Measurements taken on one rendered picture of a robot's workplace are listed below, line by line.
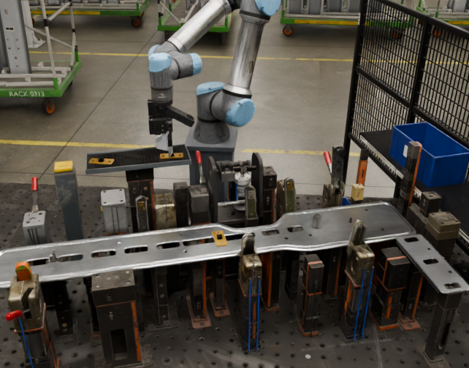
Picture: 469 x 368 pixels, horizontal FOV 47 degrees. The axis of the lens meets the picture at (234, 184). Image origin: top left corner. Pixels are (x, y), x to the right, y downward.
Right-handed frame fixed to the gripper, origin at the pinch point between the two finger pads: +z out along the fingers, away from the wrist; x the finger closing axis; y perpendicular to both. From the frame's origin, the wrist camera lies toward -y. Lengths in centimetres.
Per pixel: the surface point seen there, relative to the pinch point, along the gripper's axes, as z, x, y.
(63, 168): 1.9, 5.3, 37.4
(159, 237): 17.9, 28.1, 5.4
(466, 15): 89, -607, -450
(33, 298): 13, 60, 39
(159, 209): 11.0, 21.3, 4.9
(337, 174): 7, 11, -59
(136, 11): 90, -688, 44
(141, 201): 8.4, 20.2, 10.8
